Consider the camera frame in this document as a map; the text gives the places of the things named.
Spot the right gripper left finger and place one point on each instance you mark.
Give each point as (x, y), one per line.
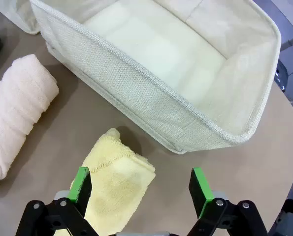
(81, 189)

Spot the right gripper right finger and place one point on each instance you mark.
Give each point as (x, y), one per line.
(200, 191)

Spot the yellow towel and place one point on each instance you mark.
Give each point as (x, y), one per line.
(116, 186)

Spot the pink towel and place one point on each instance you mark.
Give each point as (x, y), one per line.
(18, 98)

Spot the cream fabric basket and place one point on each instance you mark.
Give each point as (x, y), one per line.
(136, 98)
(20, 14)

